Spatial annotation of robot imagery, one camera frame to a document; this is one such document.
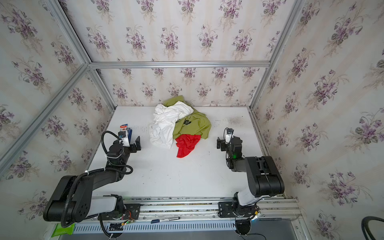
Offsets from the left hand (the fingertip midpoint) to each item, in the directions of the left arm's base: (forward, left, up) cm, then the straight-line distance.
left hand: (130, 135), depth 87 cm
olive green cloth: (+13, -40, -4) cm, 42 cm away
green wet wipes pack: (-45, +24, -12) cm, 52 cm away
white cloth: (+10, -16, -6) cm, 20 cm away
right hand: (+2, -58, -5) cm, 59 cm away
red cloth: (+1, -33, -9) cm, 35 cm away
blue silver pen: (-41, -21, -12) cm, 47 cm away
